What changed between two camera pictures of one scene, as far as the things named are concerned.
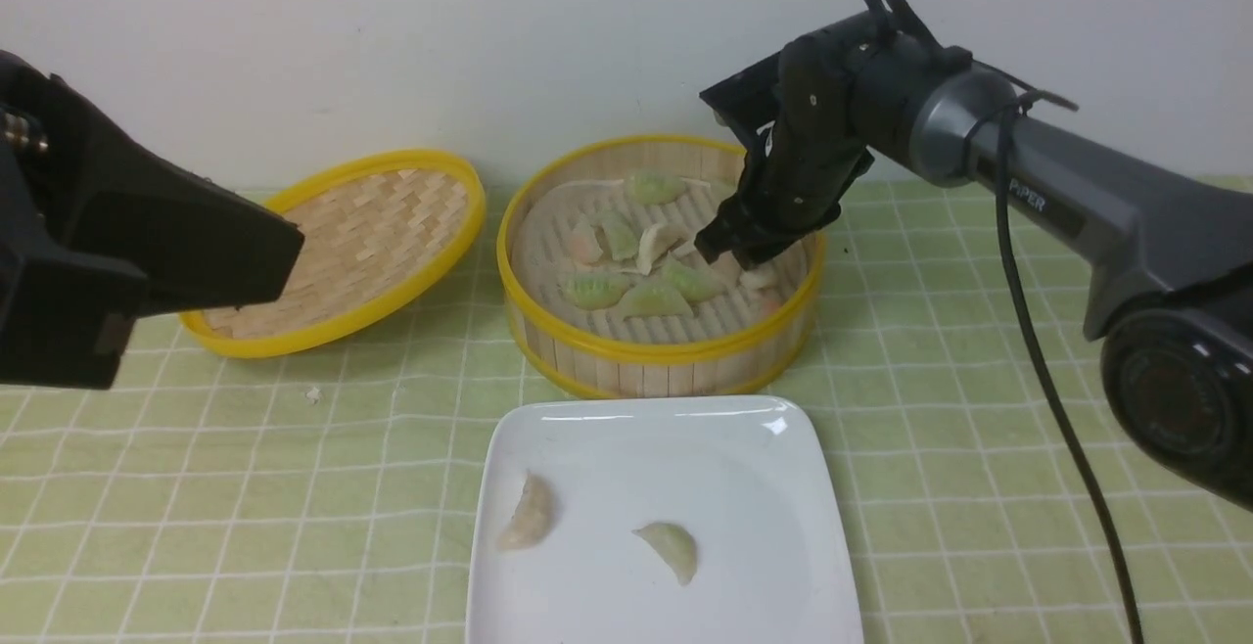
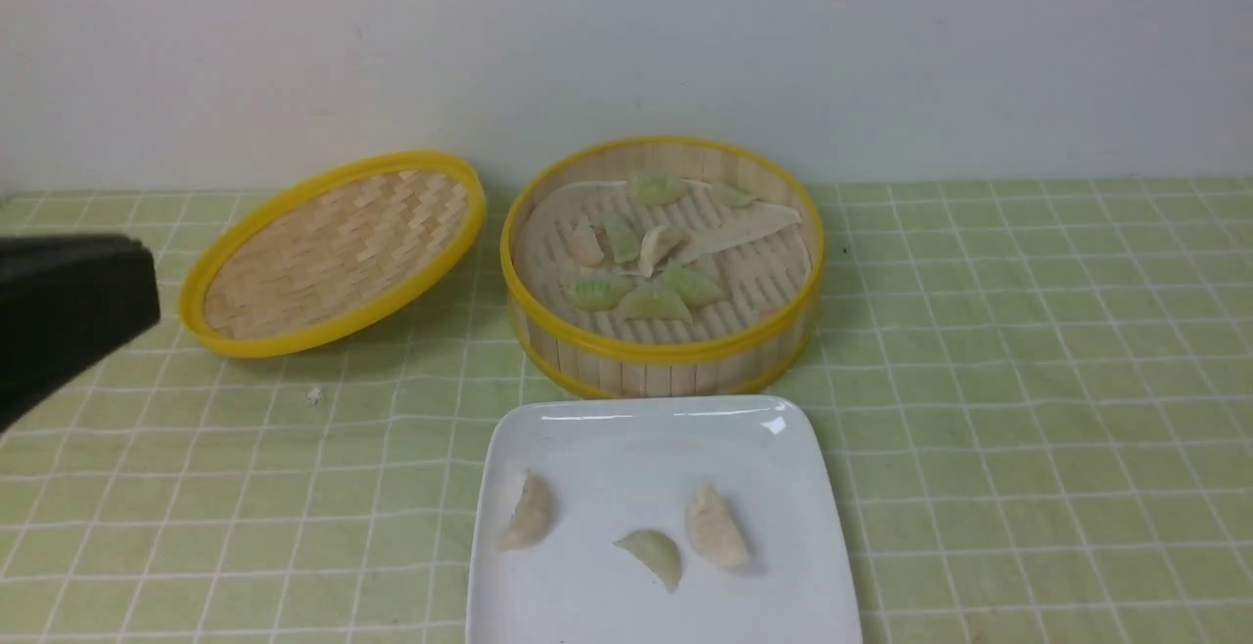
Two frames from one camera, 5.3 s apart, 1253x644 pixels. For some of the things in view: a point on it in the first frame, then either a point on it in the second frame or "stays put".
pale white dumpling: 533,516 stays put
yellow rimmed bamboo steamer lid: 382,237 stays put
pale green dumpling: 675,545 -> 657,553
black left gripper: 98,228 -> 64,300
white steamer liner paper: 619,257 stays put
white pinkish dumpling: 758,276 -> 714,529
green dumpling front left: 594,291 stays put
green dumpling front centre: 652,299 stays put
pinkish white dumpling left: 585,244 stays put
